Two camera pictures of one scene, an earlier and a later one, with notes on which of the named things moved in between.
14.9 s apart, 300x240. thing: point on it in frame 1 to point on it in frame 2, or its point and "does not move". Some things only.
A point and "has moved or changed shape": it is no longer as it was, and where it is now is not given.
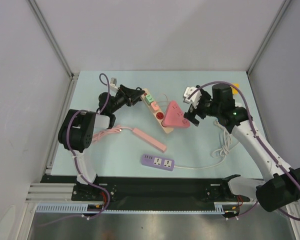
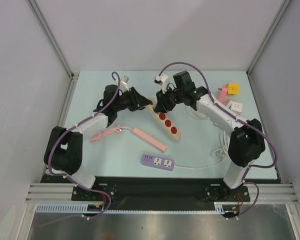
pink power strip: (158, 144) does not move
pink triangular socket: (174, 116) has moved or changed shape
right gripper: (198, 107) to (165, 100)
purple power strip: (157, 162) does not move
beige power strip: (151, 102) has moved or changed shape
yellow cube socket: (235, 91) does not move
